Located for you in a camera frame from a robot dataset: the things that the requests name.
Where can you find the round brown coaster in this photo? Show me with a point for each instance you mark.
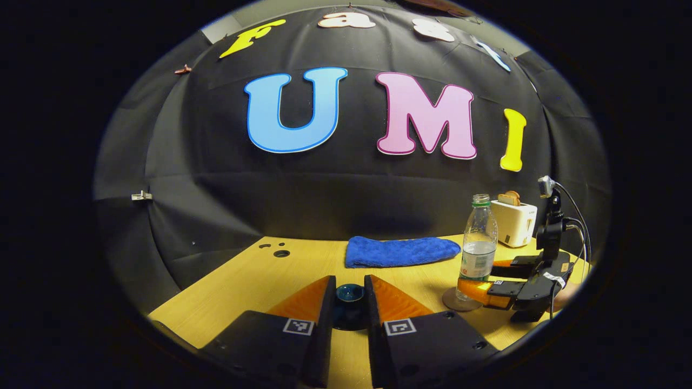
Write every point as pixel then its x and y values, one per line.
pixel 451 303

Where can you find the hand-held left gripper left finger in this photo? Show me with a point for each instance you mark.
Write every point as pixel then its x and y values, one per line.
pixel 323 335

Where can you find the clear plastic water bottle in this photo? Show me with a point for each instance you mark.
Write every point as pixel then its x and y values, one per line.
pixel 478 237

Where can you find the white toaster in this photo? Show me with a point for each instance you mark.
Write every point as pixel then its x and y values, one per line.
pixel 516 224

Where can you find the blue teacup lid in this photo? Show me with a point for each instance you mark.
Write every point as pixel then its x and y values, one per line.
pixel 350 293

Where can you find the blue towel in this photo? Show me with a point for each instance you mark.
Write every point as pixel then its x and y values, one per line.
pixel 400 251

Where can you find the brown cloth clip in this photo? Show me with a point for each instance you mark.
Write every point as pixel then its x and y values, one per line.
pixel 183 70

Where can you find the brown toast slice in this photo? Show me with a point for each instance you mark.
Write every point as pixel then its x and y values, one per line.
pixel 510 198

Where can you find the white cloth clip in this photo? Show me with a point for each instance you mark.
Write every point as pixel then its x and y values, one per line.
pixel 141 195

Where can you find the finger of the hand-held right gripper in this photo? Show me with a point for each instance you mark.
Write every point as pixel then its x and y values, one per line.
pixel 505 292
pixel 516 267

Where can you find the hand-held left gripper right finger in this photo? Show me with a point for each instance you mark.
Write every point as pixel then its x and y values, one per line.
pixel 376 346

